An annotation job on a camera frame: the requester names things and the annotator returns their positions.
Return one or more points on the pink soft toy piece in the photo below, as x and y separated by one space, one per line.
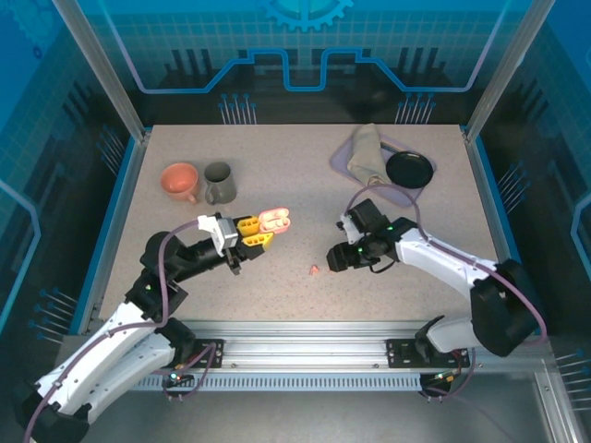
274 214

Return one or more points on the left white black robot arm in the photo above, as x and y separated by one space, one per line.
143 353

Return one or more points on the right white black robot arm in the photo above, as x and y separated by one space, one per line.
434 256

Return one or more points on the grey ceramic mug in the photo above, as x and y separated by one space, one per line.
221 189

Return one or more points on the orange ceramic mug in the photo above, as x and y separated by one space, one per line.
177 180

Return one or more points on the black round plate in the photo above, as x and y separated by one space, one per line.
410 170

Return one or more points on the lavender plastic tray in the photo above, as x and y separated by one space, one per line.
341 161

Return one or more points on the beige folded cloth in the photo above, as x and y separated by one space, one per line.
365 152

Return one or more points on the small circuit board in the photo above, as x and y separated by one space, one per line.
443 377
177 378

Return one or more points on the aluminium floor strut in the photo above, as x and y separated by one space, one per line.
554 406

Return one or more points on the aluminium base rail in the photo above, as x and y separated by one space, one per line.
300 343

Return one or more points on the aluminium table side rail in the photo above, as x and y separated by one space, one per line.
489 207
117 231

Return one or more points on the aluminium frame post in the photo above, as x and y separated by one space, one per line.
104 69
504 69

